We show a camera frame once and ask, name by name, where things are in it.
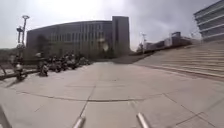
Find distant buildings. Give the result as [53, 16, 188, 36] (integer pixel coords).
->
[136, 31, 194, 54]

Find large dark building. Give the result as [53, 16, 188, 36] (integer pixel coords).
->
[25, 15, 131, 62]

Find row of parked scooters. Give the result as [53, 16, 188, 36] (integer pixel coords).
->
[12, 51, 92, 82]

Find grey paved plaza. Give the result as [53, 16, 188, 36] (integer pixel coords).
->
[0, 61, 224, 128]

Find wide stone steps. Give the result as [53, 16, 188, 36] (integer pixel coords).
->
[133, 39, 224, 81]

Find grey banded building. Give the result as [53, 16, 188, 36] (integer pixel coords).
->
[192, 0, 224, 43]

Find robot's own part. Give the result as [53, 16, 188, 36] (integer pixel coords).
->
[135, 112, 151, 128]
[72, 115, 86, 128]

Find tall lamp pole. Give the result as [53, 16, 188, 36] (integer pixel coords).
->
[15, 14, 31, 51]

